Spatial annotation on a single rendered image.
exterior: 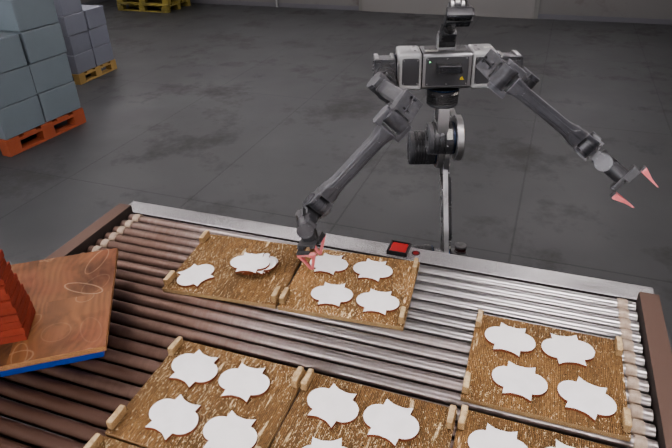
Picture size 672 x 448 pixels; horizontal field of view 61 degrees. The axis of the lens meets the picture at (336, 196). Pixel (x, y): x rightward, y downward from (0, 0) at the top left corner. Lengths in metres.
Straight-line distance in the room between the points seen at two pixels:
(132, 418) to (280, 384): 0.39
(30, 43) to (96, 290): 4.33
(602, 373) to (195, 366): 1.13
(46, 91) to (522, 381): 5.33
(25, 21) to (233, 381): 4.84
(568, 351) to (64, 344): 1.41
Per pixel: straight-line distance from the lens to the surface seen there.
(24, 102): 6.05
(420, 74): 2.38
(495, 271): 2.11
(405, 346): 1.77
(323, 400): 1.59
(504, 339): 1.80
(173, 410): 1.64
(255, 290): 1.97
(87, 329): 1.81
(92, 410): 1.75
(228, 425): 1.57
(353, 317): 1.84
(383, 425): 1.54
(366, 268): 2.02
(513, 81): 1.96
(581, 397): 1.70
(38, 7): 6.15
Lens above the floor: 2.14
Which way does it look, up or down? 29 degrees down
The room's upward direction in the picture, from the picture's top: 2 degrees counter-clockwise
